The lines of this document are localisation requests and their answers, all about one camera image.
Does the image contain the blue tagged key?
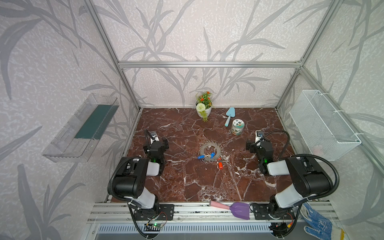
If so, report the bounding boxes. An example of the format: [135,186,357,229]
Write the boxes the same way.
[197,153,216,160]

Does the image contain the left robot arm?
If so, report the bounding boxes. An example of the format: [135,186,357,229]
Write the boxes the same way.
[107,138,169,219]

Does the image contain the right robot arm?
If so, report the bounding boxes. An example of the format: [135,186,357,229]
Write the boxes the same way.
[246,141,340,220]

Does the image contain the teal toy trowel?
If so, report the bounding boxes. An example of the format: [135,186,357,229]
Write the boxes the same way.
[225,107,236,127]

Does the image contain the purple toy shovel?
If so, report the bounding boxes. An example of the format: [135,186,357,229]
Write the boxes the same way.
[210,201,250,220]

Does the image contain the potted artificial flowers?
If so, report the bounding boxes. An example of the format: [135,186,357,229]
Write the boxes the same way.
[195,91,213,122]

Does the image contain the green circuit board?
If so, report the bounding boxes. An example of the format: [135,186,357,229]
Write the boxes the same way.
[145,222,166,232]

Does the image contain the blue dotted work glove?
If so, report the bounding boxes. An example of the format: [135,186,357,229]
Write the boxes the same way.
[300,203,345,240]

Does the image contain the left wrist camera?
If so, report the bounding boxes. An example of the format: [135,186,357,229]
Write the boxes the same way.
[150,131,160,144]

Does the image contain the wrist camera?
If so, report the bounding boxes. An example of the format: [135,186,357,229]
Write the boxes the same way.
[255,131,264,143]
[150,131,160,144]

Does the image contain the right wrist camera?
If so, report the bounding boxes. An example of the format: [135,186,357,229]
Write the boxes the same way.
[255,131,264,143]

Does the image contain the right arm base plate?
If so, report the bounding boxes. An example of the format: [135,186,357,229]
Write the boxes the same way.
[250,203,295,220]

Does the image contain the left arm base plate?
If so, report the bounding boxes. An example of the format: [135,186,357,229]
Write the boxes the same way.
[133,204,175,221]

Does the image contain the white wire basket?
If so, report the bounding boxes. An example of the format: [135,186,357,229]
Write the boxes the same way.
[290,90,362,161]

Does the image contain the clear plastic wall shelf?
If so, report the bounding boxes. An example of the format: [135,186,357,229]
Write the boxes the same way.
[42,94,120,163]

